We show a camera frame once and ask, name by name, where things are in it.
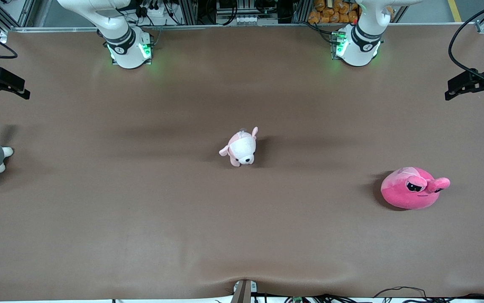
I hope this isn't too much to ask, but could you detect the round pink plush toy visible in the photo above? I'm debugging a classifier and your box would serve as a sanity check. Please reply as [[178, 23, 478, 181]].
[[380, 167, 451, 210]]

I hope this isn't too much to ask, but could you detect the orange plush toy pile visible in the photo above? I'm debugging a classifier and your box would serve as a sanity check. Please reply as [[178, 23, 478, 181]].
[[308, 0, 394, 24]]

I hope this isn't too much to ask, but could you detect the white power strip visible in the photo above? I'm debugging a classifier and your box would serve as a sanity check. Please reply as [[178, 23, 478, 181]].
[[141, 4, 171, 18]]

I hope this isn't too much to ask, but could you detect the pink white plush dog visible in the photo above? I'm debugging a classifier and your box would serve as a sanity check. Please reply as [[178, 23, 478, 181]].
[[219, 126, 259, 167]]

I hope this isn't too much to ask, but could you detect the white terminal strip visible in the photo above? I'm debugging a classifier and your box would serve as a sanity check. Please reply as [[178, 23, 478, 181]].
[[223, 15, 261, 25]]

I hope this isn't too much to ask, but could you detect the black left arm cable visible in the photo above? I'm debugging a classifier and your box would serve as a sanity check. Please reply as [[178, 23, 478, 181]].
[[448, 0, 484, 77]]

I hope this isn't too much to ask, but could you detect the aluminium table edge frame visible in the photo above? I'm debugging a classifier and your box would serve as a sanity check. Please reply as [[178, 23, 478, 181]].
[[8, 22, 484, 34]]

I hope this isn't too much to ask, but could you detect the black cable bundle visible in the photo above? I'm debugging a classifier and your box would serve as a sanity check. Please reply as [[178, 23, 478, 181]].
[[284, 286, 484, 303]]

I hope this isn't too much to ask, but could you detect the brown camera mount bracket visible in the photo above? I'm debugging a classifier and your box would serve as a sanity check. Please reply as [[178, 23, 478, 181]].
[[230, 279, 258, 303]]

